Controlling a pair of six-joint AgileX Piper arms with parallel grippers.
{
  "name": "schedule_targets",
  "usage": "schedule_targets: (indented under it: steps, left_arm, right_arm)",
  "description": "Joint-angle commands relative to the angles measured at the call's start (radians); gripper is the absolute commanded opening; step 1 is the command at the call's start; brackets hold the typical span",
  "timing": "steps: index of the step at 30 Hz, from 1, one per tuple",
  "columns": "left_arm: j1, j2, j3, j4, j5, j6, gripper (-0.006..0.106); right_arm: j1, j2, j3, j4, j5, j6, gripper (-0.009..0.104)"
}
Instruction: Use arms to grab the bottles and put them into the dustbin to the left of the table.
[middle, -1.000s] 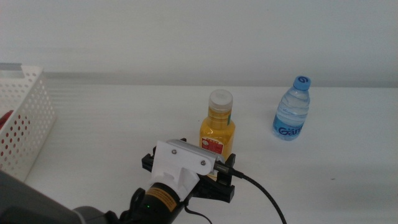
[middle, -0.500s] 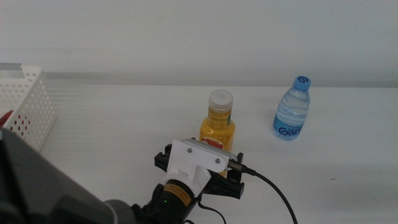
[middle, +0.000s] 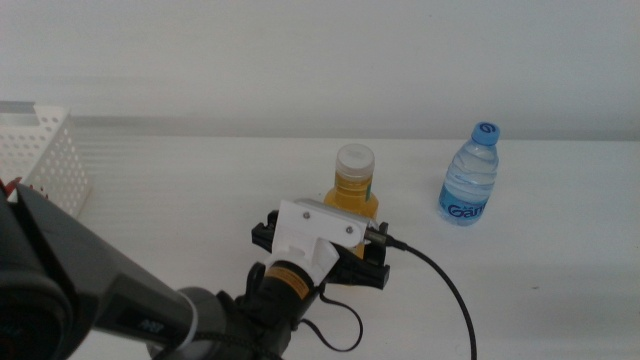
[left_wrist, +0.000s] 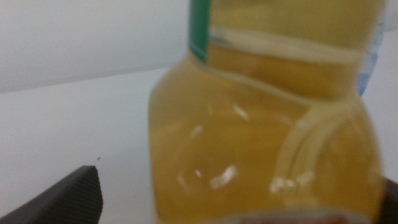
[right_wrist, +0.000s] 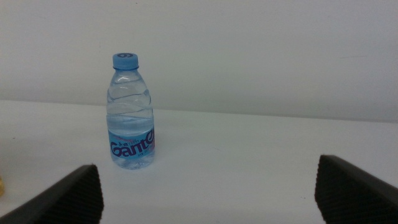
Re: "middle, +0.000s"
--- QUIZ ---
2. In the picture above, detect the white perforated plastic basket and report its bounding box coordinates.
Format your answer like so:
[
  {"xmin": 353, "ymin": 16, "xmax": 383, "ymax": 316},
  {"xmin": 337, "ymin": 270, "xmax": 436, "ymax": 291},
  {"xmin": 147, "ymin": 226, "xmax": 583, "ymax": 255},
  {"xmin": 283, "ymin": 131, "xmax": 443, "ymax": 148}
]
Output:
[{"xmin": 0, "ymin": 101, "xmax": 93, "ymax": 220}]

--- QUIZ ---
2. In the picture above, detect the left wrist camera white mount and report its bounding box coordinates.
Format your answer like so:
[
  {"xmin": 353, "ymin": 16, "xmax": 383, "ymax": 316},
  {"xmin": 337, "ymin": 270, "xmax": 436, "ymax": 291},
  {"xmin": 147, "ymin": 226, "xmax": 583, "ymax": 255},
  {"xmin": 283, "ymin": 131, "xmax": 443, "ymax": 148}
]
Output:
[{"xmin": 268, "ymin": 197, "xmax": 389, "ymax": 287}]

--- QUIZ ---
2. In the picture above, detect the thin black left gripper cable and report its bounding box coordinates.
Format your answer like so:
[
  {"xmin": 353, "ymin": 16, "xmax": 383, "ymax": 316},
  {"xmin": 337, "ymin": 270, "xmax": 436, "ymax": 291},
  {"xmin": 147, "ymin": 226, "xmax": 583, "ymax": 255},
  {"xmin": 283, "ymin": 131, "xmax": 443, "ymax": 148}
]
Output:
[{"xmin": 298, "ymin": 292, "xmax": 365, "ymax": 353}]

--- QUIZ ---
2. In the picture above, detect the orange juice bottle white cap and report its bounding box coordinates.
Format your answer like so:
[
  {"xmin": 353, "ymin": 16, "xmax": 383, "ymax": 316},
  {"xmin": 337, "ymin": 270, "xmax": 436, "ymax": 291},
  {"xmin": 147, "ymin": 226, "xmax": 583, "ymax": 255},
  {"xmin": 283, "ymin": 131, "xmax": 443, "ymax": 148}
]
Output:
[{"xmin": 322, "ymin": 142, "xmax": 380, "ymax": 261}]

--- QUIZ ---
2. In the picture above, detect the clear water bottle blue cap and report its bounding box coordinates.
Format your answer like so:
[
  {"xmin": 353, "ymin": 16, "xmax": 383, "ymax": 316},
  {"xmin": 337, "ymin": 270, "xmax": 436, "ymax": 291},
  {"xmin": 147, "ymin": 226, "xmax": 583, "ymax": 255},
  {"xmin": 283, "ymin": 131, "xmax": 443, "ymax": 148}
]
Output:
[{"xmin": 437, "ymin": 120, "xmax": 501, "ymax": 228}]

